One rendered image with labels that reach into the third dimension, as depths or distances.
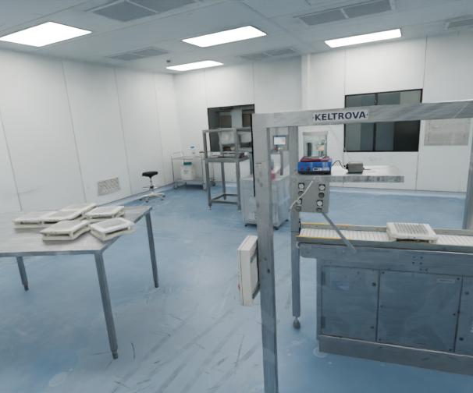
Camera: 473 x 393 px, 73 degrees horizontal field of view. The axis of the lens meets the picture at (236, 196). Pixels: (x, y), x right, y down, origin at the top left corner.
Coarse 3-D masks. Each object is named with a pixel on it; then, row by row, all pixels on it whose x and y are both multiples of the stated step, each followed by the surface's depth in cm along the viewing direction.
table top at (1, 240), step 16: (128, 208) 311; (144, 208) 308; (0, 224) 283; (0, 240) 240; (16, 240) 238; (32, 240) 235; (48, 240) 233; (64, 240) 231; (80, 240) 229; (96, 240) 228; (112, 240) 230; (0, 256) 216; (16, 256) 215; (32, 256) 215
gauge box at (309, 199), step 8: (296, 184) 196; (304, 184) 194; (312, 184) 193; (320, 184) 191; (328, 184) 190; (296, 192) 197; (312, 192) 194; (328, 192) 191; (304, 200) 196; (312, 200) 195; (328, 200) 192; (304, 208) 197; (312, 208) 196; (328, 208) 193
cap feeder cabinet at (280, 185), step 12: (240, 180) 488; (252, 180) 479; (276, 180) 462; (288, 180) 502; (240, 192) 493; (252, 192) 483; (276, 192) 465; (288, 192) 506; (252, 204) 488; (276, 204) 470; (288, 204) 509; (252, 216) 493; (276, 216) 474; (288, 216) 513; (276, 228) 483
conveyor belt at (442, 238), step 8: (304, 232) 223; (312, 232) 222; (320, 232) 221; (328, 232) 221; (336, 232) 220; (344, 232) 219; (352, 232) 218; (360, 232) 217; (368, 232) 216; (376, 232) 215; (384, 232) 215; (384, 240) 202; (440, 240) 197; (448, 240) 196; (456, 240) 195; (464, 240) 194; (472, 240) 194; (400, 248) 191; (408, 248) 189; (416, 248) 188
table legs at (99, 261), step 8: (152, 232) 322; (152, 240) 321; (152, 248) 322; (96, 256) 214; (152, 256) 324; (96, 264) 216; (104, 264) 220; (152, 264) 326; (24, 272) 339; (104, 272) 219; (24, 280) 338; (104, 280) 219; (24, 288) 341; (104, 288) 220; (104, 296) 221; (104, 304) 223; (104, 312) 224; (112, 320) 229; (112, 328) 228; (112, 336) 228; (112, 344) 230; (112, 352) 232
